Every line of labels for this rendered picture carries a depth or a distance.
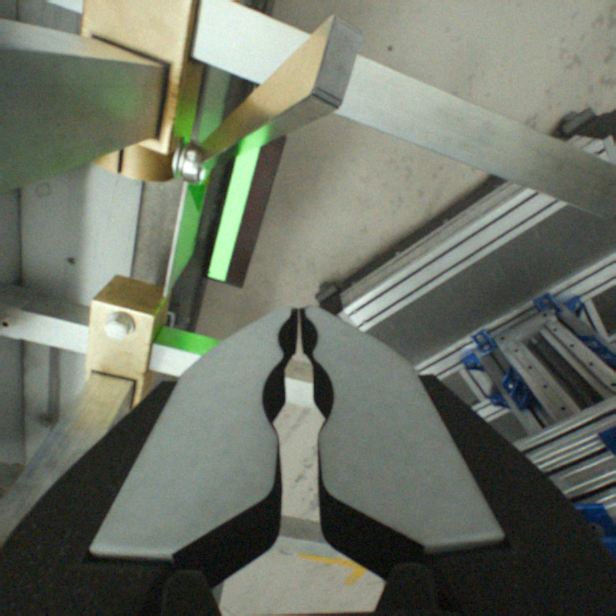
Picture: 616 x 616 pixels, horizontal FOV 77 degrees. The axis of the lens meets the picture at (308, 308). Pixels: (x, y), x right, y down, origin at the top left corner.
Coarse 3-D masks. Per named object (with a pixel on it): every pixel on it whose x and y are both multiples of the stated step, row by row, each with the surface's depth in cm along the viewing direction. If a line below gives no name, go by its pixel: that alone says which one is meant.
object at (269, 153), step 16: (272, 144) 37; (272, 160) 38; (256, 176) 39; (272, 176) 39; (256, 192) 40; (256, 208) 40; (256, 224) 41; (240, 240) 42; (240, 256) 43; (240, 272) 44
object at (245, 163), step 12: (240, 156) 38; (252, 156) 38; (240, 168) 38; (252, 168) 38; (240, 180) 39; (240, 192) 40; (228, 204) 40; (240, 204) 40; (228, 216) 41; (240, 216) 41; (228, 228) 41; (228, 240) 42; (216, 252) 43; (228, 252) 43; (216, 264) 43; (216, 276) 44
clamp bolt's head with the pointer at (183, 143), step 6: (186, 138) 24; (180, 144) 23; (186, 144) 24; (180, 150) 23; (174, 156) 23; (180, 156) 24; (174, 162) 23; (180, 162) 23; (174, 168) 23; (180, 168) 24; (174, 174) 24; (180, 174) 24; (204, 174) 24; (204, 180) 33; (210, 180) 37
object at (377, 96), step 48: (48, 0) 19; (192, 48) 20; (240, 48) 20; (288, 48) 20; (384, 96) 22; (432, 96) 22; (432, 144) 23; (480, 144) 23; (528, 144) 23; (576, 192) 24
